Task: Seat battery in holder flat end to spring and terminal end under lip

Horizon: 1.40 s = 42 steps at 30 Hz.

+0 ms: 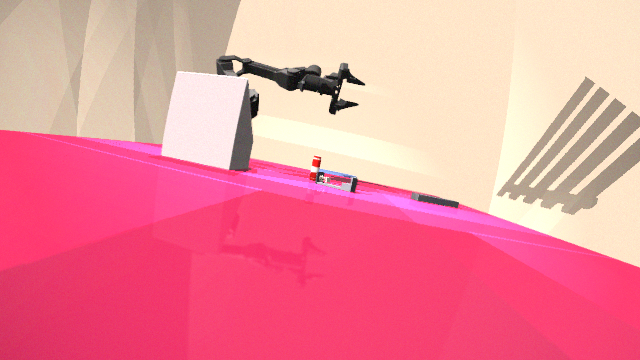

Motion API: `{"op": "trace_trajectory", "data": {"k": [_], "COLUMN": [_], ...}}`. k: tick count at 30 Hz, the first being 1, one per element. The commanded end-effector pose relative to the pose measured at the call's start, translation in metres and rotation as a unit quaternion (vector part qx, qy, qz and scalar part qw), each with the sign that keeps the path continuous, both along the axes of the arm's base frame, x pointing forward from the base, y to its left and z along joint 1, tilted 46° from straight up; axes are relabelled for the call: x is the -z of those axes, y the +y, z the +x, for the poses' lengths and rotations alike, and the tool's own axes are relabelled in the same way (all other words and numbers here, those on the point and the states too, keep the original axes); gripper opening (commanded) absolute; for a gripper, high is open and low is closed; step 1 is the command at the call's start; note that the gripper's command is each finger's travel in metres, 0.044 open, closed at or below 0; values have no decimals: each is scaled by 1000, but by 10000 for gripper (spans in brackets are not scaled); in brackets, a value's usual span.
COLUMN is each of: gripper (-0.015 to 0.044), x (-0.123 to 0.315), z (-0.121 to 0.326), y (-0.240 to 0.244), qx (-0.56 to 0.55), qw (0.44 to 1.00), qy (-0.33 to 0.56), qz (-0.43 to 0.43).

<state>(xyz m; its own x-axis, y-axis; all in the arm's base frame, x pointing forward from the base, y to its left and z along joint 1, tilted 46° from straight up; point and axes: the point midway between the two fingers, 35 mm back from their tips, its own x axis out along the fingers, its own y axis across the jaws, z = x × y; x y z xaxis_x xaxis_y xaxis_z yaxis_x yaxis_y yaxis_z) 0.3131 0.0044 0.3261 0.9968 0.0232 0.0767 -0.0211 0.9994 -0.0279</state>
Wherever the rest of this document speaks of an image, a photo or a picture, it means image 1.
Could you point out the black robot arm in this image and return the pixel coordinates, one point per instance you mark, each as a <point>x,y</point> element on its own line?
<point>291,79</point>

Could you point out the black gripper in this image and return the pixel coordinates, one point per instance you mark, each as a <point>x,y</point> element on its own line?
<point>328,86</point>

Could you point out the red and white striped battery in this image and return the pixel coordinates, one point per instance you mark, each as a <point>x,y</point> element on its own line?
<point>315,167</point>

